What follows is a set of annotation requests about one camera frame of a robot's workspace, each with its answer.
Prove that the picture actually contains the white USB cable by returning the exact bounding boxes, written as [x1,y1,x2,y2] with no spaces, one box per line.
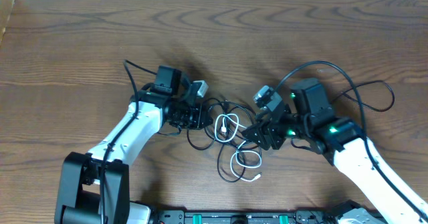
[213,112,263,183]

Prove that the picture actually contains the black USB cable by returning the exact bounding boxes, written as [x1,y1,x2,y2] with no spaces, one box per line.
[185,80,396,184]

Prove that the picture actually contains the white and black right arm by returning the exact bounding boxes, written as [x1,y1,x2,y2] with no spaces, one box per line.
[242,78,427,223]

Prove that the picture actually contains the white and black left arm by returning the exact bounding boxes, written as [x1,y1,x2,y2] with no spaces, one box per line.
[54,90,213,223]

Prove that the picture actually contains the brown cardboard panel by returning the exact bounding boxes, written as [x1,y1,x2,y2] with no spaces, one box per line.
[0,0,15,41]

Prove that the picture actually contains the black left camera cable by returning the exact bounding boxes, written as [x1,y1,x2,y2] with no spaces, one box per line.
[98,59,201,224]

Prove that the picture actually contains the black camera cable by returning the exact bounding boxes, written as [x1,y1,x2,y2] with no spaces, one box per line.
[98,59,201,224]
[267,60,428,223]

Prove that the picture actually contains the black right camera cable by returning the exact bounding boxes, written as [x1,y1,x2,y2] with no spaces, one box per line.
[267,60,428,223]

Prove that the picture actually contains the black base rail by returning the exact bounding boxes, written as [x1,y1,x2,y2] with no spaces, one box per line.
[126,200,385,224]

